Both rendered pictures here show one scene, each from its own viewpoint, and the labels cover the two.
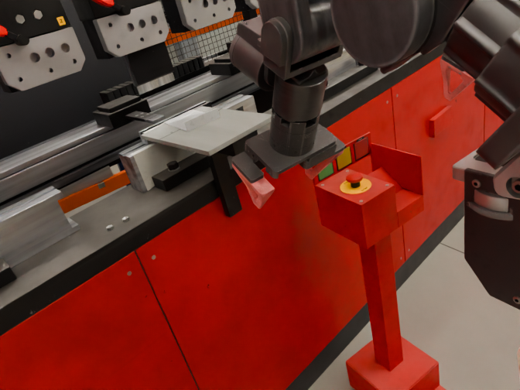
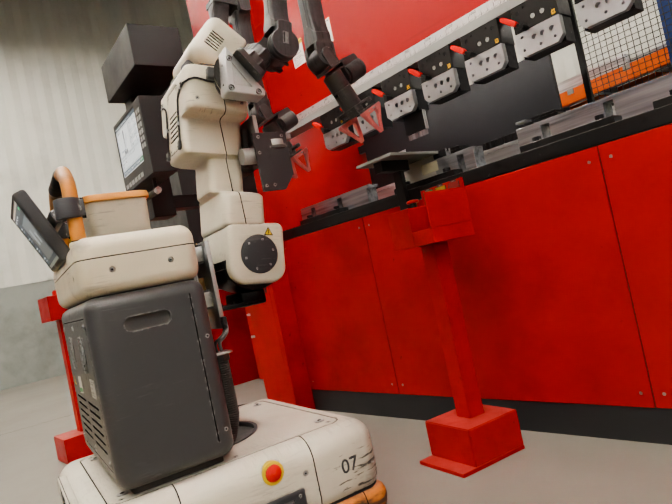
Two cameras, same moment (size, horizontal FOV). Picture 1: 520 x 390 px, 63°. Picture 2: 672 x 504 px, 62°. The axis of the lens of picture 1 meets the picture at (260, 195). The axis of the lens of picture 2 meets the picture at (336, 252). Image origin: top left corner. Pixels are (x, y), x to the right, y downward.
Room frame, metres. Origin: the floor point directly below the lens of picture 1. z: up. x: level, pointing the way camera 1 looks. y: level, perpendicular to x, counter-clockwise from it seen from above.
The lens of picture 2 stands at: (0.47, -1.99, 0.64)
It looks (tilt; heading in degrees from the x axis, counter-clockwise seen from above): 2 degrees up; 86
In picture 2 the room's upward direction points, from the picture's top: 12 degrees counter-clockwise
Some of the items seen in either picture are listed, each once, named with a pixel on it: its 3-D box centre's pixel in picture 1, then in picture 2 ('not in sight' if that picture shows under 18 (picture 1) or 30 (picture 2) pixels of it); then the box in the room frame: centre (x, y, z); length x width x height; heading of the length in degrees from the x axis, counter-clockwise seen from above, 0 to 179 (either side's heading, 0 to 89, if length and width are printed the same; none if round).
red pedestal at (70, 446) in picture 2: not in sight; (73, 371); (-0.74, 0.91, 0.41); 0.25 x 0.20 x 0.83; 37
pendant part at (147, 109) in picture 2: not in sight; (143, 147); (-0.17, 0.80, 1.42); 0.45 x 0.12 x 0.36; 122
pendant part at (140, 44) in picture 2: not in sight; (153, 129); (-0.12, 0.89, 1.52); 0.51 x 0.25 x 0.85; 122
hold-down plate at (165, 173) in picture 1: (208, 156); (427, 183); (1.00, 0.10, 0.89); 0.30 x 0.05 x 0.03; 127
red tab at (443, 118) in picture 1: (441, 121); not in sight; (1.50, -0.75, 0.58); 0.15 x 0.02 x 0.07; 127
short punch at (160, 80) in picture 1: (150, 66); (416, 125); (1.02, 0.17, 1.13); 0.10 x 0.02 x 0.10; 127
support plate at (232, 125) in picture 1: (205, 127); (397, 159); (0.90, 0.08, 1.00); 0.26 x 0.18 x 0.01; 37
